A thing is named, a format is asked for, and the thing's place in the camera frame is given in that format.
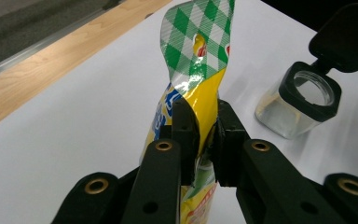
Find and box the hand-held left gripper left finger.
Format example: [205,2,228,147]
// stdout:
[159,97,201,187]

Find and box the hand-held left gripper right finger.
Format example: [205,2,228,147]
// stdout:
[212,98,252,189]

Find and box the glass jar with black lid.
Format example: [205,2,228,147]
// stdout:
[255,2,358,140]

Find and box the yellow green checkered seasoning packet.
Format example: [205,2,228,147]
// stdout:
[139,0,236,224]

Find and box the white table sheet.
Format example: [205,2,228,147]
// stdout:
[0,0,358,224]

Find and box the wooden table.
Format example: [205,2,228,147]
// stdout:
[0,0,172,134]

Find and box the short metal floor rail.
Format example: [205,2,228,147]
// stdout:
[0,7,106,82]

